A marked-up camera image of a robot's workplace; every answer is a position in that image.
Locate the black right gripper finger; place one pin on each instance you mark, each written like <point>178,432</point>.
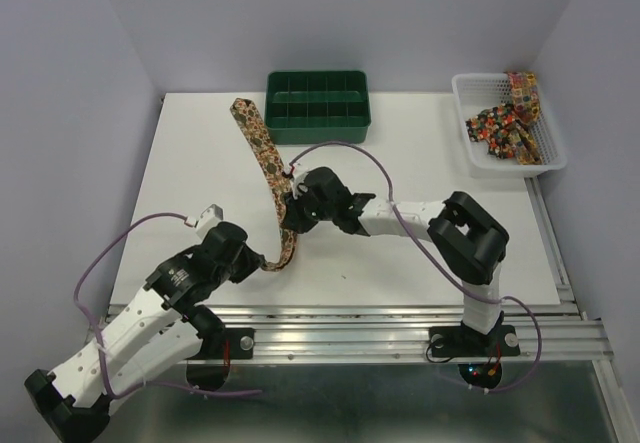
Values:
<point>297,221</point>
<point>295,203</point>

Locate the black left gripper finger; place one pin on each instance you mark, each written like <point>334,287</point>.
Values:
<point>252,261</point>
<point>242,273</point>

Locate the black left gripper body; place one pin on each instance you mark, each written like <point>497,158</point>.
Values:
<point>226,273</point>

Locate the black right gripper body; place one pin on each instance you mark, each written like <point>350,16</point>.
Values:
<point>323,213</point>

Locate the paisley patterned tie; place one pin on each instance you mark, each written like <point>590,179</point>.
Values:
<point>256,134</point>

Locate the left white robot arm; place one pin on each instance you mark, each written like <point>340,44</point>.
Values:
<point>165,322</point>

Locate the green compartment organizer box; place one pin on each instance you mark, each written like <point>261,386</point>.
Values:
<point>310,107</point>

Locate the white perforated plastic basket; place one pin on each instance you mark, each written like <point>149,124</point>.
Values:
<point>474,92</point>

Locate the dark multicolour dotted tie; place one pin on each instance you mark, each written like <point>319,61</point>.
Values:
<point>492,125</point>

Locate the yellow patterned tie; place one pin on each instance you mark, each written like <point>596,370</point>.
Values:
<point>526,106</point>

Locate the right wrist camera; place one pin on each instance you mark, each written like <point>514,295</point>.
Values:
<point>297,174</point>

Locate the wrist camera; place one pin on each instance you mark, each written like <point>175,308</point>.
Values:
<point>208,219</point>
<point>297,174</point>

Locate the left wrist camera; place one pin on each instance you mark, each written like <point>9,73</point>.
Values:
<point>208,219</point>

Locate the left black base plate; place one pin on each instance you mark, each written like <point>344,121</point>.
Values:
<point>235,345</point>

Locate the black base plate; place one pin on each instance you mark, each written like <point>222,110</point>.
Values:
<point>467,345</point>
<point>235,345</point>

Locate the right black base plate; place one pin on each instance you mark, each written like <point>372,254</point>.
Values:
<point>467,345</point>

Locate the aluminium rail frame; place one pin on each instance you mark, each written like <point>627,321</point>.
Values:
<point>349,299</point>

